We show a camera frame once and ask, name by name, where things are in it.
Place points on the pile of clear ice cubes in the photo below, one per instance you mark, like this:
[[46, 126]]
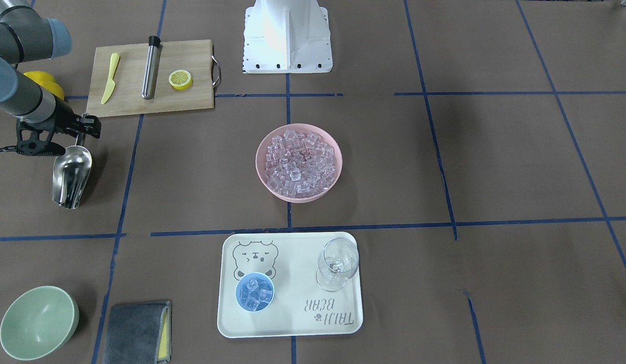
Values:
[[299, 164]]

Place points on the grey folded cloth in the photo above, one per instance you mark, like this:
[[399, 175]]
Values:
[[139, 333]]

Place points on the lemon half slice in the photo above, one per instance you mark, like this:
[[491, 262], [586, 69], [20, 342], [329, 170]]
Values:
[[180, 79]]

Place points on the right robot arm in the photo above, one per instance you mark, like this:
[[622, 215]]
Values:
[[26, 36]]

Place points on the whole yellow lemon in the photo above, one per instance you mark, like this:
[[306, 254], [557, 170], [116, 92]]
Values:
[[54, 88]]

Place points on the steel cylinder rod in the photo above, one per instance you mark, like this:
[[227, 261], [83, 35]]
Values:
[[151, 68]]

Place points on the green ceramic bowl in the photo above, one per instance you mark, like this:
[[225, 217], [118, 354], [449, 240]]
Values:
[[38, 323]]

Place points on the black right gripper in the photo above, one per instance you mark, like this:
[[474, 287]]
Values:
[[66, 120]]

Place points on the yellow plastic knife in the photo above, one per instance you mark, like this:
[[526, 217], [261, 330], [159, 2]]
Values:
[[110, 82]]

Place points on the pink bowl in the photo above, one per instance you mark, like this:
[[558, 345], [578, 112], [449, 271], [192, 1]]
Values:
[[298, 163]]

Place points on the ice cubes in cup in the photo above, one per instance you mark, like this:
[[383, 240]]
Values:
[[256, 294]]

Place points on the light blue plastic cup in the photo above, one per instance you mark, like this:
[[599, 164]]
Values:
[[245, 278]]

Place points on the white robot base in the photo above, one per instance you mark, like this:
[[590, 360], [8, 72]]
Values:
[[283, 37]]

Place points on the steel ice scoop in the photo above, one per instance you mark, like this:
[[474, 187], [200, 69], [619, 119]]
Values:
[[71, 173]]

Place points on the clear wine glass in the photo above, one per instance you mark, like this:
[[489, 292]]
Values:
[[338, 262]]

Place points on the cream bear serving tray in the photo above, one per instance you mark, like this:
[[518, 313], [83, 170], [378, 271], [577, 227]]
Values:
[[300, 306]]

